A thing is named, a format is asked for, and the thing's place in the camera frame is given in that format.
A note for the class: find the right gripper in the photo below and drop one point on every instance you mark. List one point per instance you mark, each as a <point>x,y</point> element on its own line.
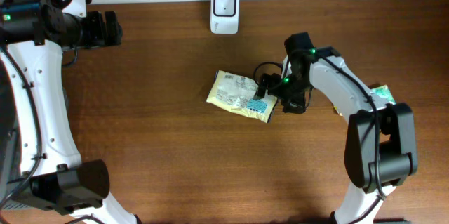
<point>296,105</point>

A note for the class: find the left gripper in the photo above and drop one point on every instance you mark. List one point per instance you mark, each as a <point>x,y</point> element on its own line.
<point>102,36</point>

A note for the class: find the cream snack bag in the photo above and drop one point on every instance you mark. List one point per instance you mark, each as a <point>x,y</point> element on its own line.
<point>235,94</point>

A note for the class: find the teal tissue pack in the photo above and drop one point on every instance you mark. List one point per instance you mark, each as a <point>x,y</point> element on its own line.
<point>384,92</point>

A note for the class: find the green juice carton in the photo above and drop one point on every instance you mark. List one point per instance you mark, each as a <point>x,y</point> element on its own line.
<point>337,111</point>

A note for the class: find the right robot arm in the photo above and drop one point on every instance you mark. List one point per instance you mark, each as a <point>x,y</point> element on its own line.
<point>380,150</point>

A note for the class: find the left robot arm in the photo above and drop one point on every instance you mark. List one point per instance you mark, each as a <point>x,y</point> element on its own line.
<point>41,166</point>

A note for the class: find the white barcode scanner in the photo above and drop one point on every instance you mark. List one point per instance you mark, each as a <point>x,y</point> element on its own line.
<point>224,16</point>

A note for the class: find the grey plastic mesh basket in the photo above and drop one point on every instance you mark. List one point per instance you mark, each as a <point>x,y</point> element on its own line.
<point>10,137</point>

